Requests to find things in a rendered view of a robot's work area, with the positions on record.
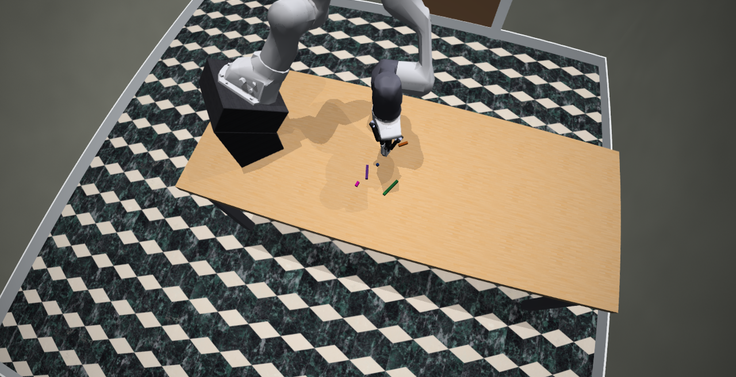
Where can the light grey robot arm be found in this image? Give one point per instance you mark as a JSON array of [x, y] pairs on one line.
[[263, 73]]

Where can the green rod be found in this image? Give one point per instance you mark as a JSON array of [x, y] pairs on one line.
[[392, 185]]

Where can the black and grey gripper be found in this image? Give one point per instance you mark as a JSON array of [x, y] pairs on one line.
[[386, 145]]

